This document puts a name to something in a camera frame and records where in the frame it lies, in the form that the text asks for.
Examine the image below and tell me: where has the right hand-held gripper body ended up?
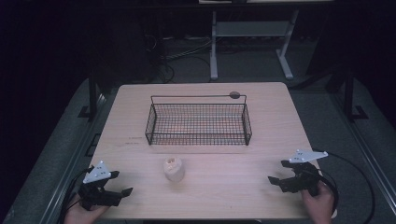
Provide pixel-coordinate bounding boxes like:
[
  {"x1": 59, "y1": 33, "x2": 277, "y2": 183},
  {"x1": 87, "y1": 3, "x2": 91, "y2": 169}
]
[{"x1": 278, "y1": 148, "x2": 330, "y2": 198}]

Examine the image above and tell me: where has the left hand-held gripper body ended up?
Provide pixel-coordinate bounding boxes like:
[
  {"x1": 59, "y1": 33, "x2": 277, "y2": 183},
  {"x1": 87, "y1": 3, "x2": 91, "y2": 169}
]
[{"x1": 78, "y1": 160, "x2": 124, "y2": 211}]

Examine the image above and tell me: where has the beige lotus root piece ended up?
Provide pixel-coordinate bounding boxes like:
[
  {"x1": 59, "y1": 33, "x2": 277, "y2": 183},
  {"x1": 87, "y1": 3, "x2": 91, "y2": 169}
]
[{"x1": 163, "y1": 156, "x2": 186, "y2": 183}]

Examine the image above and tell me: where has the black wire basket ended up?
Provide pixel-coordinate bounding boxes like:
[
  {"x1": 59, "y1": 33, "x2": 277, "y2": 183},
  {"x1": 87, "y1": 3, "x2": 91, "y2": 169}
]
[{"x1": 144, "y1": 94, "x2": 253, "y2": 147}]

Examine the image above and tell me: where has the person's left hand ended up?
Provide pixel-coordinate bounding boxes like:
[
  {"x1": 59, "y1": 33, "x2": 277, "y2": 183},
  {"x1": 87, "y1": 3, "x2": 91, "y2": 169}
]
[{"x1": 64, "y1": 194, "x2": 110, "y2": 224}]

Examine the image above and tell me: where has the person's right hand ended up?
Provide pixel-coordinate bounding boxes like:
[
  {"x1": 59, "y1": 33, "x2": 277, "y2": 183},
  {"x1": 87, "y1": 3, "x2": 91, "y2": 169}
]
[{"x1": 300, "y1": 181, "x2": 336, "y2": 224}]

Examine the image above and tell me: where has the black metal stand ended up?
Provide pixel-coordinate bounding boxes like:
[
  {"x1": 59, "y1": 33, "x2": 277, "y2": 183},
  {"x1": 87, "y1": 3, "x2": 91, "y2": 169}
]
[
  {"x1": 325, "y1": 66, "x2": 370, "y2": 123},
  {"x1": 78, "y1": 69, "x2": 104, "y2": 120}
]

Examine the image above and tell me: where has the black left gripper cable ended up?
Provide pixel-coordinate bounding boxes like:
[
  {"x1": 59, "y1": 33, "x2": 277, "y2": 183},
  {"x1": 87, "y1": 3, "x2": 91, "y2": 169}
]
[{"x1": 56, "y1": 167, "x2": 95, "y2": 224}]

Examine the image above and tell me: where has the thick black right gripper cable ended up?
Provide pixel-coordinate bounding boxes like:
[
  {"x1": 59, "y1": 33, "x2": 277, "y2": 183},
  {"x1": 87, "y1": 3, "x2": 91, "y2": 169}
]
[{"x1": 307, "y1": 169, "x2": 340, "y2": 216}]

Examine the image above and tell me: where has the aluminium rail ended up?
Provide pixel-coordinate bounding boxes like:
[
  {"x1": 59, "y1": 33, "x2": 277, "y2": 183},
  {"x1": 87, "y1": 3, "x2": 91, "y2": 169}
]
[
  {"x1": 38, "y1": 91, "x2": 108, "y2": 224},
  {"x1": 326, "y1": 90, "x2": 396, "y2": 208}
]

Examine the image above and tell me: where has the thin black right gripper cable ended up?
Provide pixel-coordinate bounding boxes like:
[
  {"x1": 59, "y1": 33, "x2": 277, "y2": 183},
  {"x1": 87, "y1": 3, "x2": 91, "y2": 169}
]
[{"x1": 312, "y1": 148, "x2": 376, "y2": 224}]

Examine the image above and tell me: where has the bundle of floor cables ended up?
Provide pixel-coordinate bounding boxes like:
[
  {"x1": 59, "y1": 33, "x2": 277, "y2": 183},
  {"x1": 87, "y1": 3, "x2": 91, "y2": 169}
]
[{"x1": 144, "y1": 33, "x2": 216, "y2": 84}]

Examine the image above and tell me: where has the white metal desk frame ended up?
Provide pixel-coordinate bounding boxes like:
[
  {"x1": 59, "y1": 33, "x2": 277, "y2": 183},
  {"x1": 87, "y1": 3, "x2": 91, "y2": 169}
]
[{"x1": 209, "y1": 8, "x2": 301, "y2": 81}]

